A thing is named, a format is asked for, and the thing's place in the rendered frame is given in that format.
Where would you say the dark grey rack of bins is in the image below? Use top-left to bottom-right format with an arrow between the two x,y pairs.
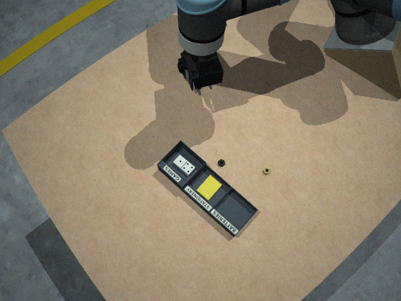
157,141 -> 256,237

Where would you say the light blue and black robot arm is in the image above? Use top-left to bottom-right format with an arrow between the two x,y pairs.
176,0 -> 401,56

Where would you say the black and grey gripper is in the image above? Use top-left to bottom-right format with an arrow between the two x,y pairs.
177,50 -> 224,93

